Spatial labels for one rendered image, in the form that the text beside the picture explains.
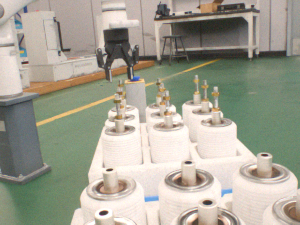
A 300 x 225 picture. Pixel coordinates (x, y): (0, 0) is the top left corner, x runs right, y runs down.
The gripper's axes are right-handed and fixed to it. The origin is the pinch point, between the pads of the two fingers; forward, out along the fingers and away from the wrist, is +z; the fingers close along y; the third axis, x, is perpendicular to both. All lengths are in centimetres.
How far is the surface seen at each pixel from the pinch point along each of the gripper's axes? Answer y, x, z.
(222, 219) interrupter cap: 17, 63, 10
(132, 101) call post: -8.8, -10.7, 11.1
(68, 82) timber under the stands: -50, -242, 30
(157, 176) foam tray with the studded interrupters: 7.4, 31.5, 19.5
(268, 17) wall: -401, -272, -27
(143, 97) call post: -12.4, -8.9, 9.9
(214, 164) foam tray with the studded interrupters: -4.3, 37.6, 17.9
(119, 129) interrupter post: 11.4, 22.0, 9.6
